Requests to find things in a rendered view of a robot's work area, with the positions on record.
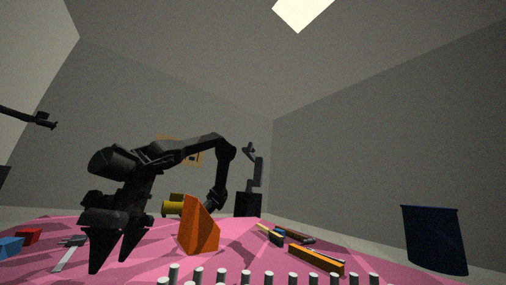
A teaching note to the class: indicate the orange rectangular bar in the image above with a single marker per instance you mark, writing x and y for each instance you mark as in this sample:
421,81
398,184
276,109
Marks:
320,261

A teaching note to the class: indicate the blue block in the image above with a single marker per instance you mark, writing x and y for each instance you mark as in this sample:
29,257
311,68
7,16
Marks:
10,246
280,231

